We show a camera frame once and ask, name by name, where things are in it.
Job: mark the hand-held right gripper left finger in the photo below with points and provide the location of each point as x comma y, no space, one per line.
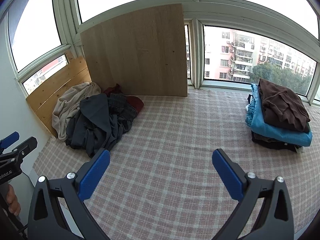
95,172

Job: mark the dark red garment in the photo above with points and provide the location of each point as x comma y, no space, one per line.
133,103

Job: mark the cream knit cardigan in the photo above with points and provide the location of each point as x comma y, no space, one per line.
67,100

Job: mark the person's left hand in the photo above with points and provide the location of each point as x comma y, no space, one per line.
12,200

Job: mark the grey ribbed knit garment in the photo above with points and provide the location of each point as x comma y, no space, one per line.
122,107

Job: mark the apartment buildings outside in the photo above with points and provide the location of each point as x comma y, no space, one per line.
240,52

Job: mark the black folded garment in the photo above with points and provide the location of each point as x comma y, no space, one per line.
270,142

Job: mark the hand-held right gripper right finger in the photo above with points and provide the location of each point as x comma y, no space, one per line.
228,177

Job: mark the green trees outside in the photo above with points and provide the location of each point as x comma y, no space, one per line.
282,77

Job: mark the white window frame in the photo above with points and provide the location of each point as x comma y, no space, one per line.
190,2

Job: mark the stack of folded clothes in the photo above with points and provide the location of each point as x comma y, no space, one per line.
270,130

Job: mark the large wooden board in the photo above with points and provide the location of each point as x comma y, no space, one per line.
135,55

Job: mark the pine plank panel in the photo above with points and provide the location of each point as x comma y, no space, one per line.
52,87

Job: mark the brown folded garment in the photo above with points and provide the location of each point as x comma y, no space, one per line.
282,102

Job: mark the dark grey garment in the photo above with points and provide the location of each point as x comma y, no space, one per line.
95,122

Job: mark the pink plaid blanket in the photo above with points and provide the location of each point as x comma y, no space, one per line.
180,130

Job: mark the white folded garment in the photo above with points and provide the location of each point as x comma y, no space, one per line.
299,150

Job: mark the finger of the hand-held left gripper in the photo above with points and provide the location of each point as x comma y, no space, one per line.
25,145
10,138

